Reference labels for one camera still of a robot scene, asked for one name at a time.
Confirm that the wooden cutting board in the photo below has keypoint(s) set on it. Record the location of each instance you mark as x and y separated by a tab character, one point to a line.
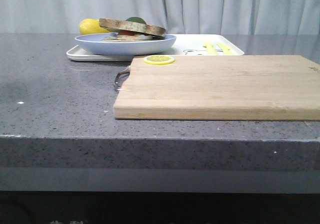
247	87

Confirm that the green lime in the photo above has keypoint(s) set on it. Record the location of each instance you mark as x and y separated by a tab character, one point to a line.
136	19

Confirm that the light blue plate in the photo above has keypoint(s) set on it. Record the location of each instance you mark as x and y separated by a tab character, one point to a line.
95	44

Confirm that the fried egg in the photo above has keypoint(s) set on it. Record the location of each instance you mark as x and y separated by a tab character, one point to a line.
129	33

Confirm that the white bear tray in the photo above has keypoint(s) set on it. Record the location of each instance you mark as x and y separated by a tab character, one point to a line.
185	44

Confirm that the yellow plastic fork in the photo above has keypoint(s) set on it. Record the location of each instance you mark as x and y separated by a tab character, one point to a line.
209	46

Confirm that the metal board handle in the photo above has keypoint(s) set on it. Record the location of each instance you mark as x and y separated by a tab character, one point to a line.
120	78

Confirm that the yellow plastic knife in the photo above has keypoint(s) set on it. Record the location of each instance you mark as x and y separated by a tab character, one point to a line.
225	48

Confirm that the front yellow lemon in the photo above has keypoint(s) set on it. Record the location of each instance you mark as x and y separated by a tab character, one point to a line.
91	26

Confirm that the yellow lemon slice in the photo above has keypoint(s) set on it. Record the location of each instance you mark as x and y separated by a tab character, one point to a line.
158	59

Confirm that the bread slice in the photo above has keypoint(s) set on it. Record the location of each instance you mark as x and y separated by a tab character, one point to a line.
128	38
119	25

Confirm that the grey curtain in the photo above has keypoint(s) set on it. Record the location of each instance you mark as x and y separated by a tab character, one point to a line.
292	17

